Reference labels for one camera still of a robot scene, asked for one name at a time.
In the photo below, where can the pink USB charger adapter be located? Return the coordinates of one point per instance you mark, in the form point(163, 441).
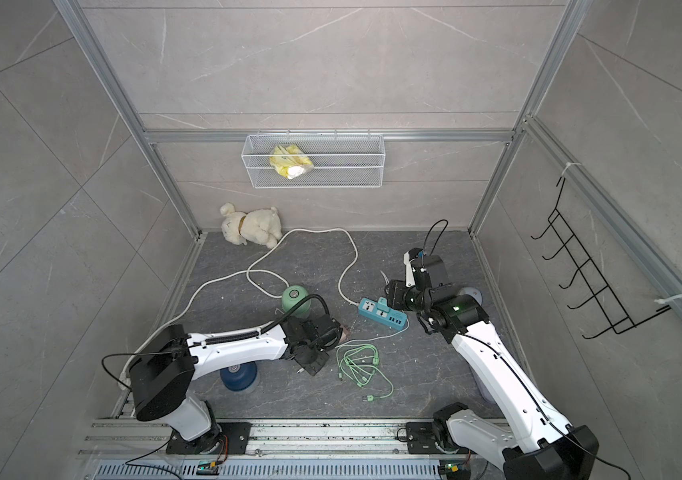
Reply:
point(345, 335)

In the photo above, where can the white wire wall basket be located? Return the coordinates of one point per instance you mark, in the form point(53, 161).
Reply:
point(340, 160)

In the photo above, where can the yellow packet in basket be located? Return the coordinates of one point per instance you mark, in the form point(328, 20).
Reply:
point(290, 162)

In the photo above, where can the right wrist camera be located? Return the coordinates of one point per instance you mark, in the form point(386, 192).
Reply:
point(416, 271)

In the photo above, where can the black wire hook rack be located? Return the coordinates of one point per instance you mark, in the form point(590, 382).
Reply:
point(588, 273)

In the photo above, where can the teal USB charger adapter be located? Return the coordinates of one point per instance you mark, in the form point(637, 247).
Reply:
point(382, 305)

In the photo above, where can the white plush teddy bear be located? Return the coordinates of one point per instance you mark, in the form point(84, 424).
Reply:
point(261, 227)

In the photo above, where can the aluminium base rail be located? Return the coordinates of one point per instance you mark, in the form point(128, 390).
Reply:
point(295, 449)

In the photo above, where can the purple glasses case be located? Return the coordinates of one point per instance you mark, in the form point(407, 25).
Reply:
point(482, 388)

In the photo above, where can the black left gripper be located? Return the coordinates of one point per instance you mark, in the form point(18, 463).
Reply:
point(317, 367)

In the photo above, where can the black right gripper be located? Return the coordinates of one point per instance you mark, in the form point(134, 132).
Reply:
point(395, 294)

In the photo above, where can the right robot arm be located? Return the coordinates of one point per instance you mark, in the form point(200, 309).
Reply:
point(539, 442)

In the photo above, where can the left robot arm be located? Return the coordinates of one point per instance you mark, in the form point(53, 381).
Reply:
point(159, 375)

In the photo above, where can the teal power strip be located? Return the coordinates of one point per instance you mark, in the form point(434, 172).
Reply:
point(380, 312)

